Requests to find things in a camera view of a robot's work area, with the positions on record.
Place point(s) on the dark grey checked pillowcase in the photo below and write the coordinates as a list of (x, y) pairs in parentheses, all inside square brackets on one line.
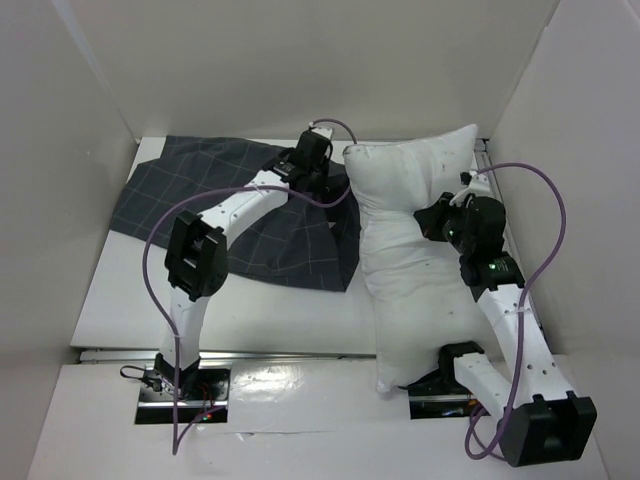
[(297, 245)]

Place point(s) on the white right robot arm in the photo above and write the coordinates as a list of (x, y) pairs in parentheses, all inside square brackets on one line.
[(539, 417)]

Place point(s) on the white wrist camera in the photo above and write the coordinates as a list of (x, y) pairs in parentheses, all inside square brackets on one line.
[(324, 131), (474, 183)]

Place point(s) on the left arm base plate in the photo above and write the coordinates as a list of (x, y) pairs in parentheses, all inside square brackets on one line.
[(206, 403)]

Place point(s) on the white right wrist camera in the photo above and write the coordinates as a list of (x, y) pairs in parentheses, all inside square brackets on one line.
[(474, 183)]

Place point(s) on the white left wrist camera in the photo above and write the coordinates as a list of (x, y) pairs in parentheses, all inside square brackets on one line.
[(324, 131)]

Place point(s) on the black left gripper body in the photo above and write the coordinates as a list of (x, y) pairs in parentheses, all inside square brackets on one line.
[(319, 175)]

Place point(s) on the aluminium front rail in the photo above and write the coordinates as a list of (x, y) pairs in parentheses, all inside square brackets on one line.
[(96, 356)]

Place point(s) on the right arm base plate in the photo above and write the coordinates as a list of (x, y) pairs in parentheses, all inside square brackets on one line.
[(431, 399)]

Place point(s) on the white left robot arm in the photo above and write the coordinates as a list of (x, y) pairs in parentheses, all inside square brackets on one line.
[(197, 253)]

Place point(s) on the white pillow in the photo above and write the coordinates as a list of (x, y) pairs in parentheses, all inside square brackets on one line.
[(420, 302)]

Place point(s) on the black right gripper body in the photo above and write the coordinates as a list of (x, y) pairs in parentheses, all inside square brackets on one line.
[(430, 222)]

